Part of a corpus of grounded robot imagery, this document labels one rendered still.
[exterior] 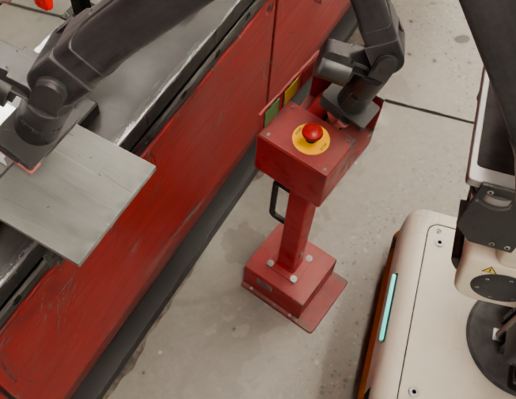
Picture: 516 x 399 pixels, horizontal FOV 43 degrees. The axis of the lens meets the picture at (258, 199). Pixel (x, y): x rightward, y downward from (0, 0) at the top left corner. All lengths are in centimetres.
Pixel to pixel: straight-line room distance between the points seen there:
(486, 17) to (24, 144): 57
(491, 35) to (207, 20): 79
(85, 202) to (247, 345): 104
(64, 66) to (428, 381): 118
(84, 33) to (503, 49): 39
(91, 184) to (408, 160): 145
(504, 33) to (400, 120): 173
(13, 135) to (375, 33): 58
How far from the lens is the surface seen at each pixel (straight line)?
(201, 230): 197
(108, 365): 185
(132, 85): 121
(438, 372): 166
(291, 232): 165
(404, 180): 219
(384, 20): 111
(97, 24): 68
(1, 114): 105
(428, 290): 172
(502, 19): 60
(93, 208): 94
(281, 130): 127
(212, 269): 197
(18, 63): 80
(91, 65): 71
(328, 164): 123
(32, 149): 89
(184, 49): 126
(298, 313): 188
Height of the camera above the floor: 181
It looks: 60 degrees down
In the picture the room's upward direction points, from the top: 5 degrees clockwise
